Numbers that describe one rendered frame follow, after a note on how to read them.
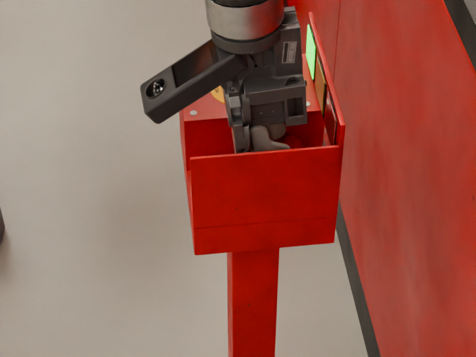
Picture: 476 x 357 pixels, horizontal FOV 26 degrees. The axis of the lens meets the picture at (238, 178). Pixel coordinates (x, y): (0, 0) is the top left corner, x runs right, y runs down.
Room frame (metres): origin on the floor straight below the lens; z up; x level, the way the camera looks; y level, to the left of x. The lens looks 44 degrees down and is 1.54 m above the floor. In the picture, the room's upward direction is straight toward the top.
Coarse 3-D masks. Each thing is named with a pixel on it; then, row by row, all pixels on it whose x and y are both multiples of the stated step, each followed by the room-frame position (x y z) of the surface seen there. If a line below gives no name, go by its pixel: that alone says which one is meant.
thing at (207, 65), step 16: (208, 48) 0.82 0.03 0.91; (176, 64) 0.83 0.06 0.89; (192, 64) 0.81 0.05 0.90; (208, 64) 0.80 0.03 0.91; (224, 64) 0.80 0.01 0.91; (240, 64) 0.80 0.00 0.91; (160, 80) 0.81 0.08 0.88; (176, 80) 0.80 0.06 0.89; (192, 80) 0.79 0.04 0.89; (208, 80) 0.79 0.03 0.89; (224, 80) 0.80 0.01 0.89; (144, 96) 0.80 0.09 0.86; (160, 96) 0.79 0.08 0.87; (176, 96) 0.79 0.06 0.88; (192, 96) 0.79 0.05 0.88; (144, 112) 0.78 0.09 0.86; (160, 112) 0.78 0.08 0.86; (176, 112) 0.79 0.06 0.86
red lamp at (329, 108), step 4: (328, 96) 0.84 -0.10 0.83; (328, 100) 0.84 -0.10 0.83; (328, 104) 0.84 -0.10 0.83; (328, 108) 0.83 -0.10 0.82; (332, 108) 0.82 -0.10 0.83; (328, 112) 0.83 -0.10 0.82; (332, 112) 0.82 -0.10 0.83; (328, 116) 0.83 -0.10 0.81; (332, 116) 0.81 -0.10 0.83; (328, 120) 0.83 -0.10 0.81; (332, 120) 0.81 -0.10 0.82; (328, 124) 0.83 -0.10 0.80; (332, 124) 0.81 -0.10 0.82; (328, 128) 0.83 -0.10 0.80; (332, 128) 0.81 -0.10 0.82; (328, 132) 0.83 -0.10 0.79; (332, 132) 0.81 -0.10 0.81; (328, 136) 0.82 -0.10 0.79; (332, 136) 0.81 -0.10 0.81; (332, 140) 0.80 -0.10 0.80; (332, 144) 0.80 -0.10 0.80
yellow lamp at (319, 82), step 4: (320, 68) 0.89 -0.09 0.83; (316, 72) 0.91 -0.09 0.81; (320, 72) 0.88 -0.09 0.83; (316, 76) 0.90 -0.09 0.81; (320, 76) 0.88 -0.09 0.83; (316, 80) 0.90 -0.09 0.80; (320, 80) 0.88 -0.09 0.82; (316, 84) 0.90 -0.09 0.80; (320, 84) 0.88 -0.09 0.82; (324, 84) 0.86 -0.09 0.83; (316, 88) 0.90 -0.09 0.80; (320, 88) 0.88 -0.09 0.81; (324, 88) 0.86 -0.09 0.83; (316, 92) 0.90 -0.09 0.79; (320, 92) 0.88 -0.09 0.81; (320, 96) 0.88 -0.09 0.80; (320, 100) 0.87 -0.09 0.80; (320, 104) 0.87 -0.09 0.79; (320, 108) 0.87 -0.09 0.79
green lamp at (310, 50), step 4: (308, 28) 0.96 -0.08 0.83; (308, 32) 0.96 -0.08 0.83; (308, 36) 0.96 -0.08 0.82; (308, 40) 0.96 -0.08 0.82; (312, 40) 0.94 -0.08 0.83; (308, 44) 0.96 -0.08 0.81; (312, 44) 0.93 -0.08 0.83; (308, 48) 0.96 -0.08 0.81; (312, 48) 0.93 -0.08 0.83; (308, 52) 0.95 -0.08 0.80; (312, 52) 0.93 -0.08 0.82; (308, 56) 0.95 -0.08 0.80; (312, 56) 0.93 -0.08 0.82; (308, 60) 0.95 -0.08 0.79; (312, 60) 0.93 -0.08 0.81; (308, 64) 0.95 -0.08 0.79; (312, 64) 0.93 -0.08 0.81; (312, 68) 0.93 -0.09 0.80; (312, 72) 0.92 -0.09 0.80; (312, 76) 0.92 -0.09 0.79
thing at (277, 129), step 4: (264, 124) 0.84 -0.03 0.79; (268, 124) 0.84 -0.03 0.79; (276, 124) 0.85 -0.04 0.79; (280, 124) 0.85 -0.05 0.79; (284, 124) 0.85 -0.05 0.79; (268, 128) 0.84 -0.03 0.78; (272, 128) 0.85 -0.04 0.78; (276, 128) 0.85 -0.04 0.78; (280, 128) 0.85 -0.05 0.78; (284, 128) 0.85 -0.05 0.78; (232, 132) 0.83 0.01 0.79; (268, 132) 0.84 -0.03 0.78; (272, 132) 0.84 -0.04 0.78; (276, 132) 0.85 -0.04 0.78; (280, 132) 0.85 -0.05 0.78; (284, 132) 0.85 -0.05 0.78; (232, 136) 0.84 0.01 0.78; (272, 136) 0.84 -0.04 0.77; (276, 136) 0.85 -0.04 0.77; (280, 136) 0.85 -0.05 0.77; (272, 140) 0.84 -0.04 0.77
